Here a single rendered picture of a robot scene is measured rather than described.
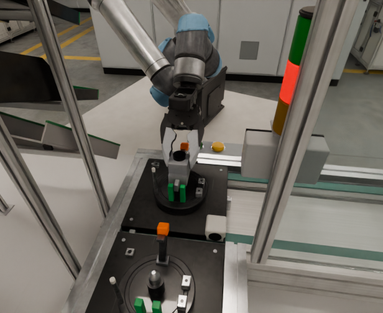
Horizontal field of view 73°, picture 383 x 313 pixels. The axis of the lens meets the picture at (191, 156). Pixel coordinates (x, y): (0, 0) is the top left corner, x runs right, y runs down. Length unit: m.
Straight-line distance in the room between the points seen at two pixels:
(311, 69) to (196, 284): 0.42
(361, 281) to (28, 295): 0.71
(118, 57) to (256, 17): 1.84
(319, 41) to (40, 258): 0.74
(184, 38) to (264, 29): 2.92
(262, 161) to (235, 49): 3.21
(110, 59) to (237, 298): 3.68
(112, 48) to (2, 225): 3.24
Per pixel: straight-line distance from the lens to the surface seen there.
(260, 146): 0.40
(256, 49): 3.59
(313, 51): 0.31
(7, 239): 0.88
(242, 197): 0.76
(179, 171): 0.59
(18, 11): 0.53
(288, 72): 0.36
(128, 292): 0.54
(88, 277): 0.61
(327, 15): 0.31
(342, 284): 0.68
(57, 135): 0.58
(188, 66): 0.63
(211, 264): 0.57
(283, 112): 0.37
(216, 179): 0.72
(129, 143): 1.06
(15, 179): 0.46
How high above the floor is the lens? 1.47
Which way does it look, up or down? 40 degrees down
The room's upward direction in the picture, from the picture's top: straight up
